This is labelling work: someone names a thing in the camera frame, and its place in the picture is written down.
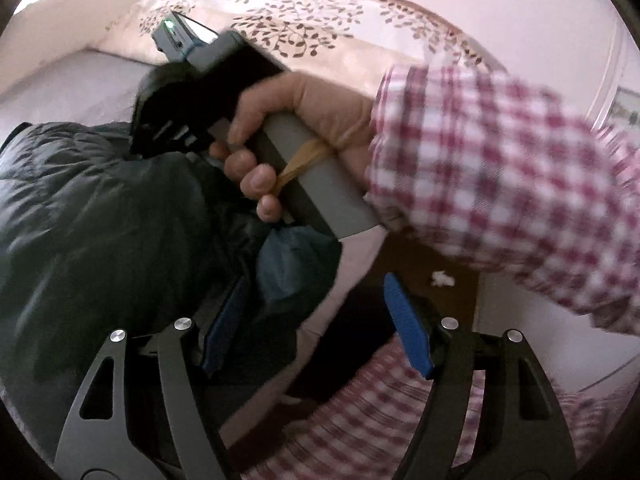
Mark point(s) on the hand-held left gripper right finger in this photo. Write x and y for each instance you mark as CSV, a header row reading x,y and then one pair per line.
x,y
407,325

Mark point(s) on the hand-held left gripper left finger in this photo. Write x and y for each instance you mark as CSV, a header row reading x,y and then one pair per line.
x,y
225,330

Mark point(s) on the dark green puffer jacket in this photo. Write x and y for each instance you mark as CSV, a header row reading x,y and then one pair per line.
x,y
100,240

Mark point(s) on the person's right forearm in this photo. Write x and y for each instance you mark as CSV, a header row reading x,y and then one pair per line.
x,y
490,175

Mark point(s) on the person's right hand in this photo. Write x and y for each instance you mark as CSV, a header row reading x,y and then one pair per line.
x,y
320,105

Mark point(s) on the white scrap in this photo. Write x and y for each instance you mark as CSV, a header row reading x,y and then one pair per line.
x,y
442,278

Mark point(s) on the person's pink plaid clothing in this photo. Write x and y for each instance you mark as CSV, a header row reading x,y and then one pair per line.
x,y
360,425

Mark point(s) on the floral leaf print pillow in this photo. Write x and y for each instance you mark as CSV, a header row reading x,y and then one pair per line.
x,y
310,20

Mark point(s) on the tan rubber band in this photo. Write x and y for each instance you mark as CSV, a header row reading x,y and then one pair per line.
x,y
305,152

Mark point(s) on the bed with grey sheet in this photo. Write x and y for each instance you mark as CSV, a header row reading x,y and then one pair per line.
x,y
75,85

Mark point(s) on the beige headboard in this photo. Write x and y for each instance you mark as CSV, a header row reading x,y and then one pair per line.
x,y
75,10

